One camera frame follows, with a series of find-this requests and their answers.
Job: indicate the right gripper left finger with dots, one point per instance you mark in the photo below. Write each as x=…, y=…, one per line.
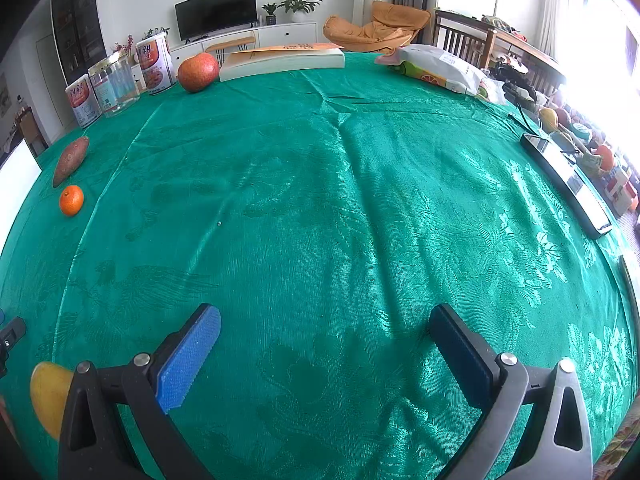
x=93, y=441

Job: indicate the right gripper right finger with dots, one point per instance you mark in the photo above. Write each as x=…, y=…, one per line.
x=556, y=442

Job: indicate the reddish sweet potato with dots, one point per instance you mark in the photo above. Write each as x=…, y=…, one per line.
x=70, y=160

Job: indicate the red apple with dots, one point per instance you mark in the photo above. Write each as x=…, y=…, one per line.
x=198, y=72

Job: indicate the yellow mango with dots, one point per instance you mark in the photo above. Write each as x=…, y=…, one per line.
x=49, y=387

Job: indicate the black tablet device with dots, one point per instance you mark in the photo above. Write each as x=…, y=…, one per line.
x=564, y=176

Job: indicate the green tablecloth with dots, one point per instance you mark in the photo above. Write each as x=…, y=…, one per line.
x=324, y=213

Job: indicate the left porridge can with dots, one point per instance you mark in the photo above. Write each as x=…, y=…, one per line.
x=83, y=101

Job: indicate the porridge can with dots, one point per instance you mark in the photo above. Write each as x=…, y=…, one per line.
x=155, y=63
x=83, y=101

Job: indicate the clear plastic jar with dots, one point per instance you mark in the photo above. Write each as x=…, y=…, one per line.
x=113, y=83

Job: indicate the white snack bag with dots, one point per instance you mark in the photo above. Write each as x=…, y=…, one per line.
x=445, y=70

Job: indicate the right porridge can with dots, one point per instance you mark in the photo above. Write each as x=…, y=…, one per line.
x=155, y=63

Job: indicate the dark bookshelf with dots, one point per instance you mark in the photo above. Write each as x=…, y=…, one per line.
x=77, y=36

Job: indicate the orange cover book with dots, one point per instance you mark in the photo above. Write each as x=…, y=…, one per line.
x=280, y=59

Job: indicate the wooden chair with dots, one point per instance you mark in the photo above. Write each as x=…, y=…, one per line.
x=467, y=38

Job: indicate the small wooden stool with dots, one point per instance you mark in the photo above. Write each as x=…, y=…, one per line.
x=222, y=50

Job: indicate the orange lounge chair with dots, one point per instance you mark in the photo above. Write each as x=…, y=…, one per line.
x=392, y=26

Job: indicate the white tv cabinet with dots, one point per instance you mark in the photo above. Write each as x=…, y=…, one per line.
x=266, y=36

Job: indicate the black television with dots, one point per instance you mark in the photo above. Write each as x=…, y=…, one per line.
x=196, y=18

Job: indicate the green potted plant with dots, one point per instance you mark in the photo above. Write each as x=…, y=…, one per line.
x=299, y=10

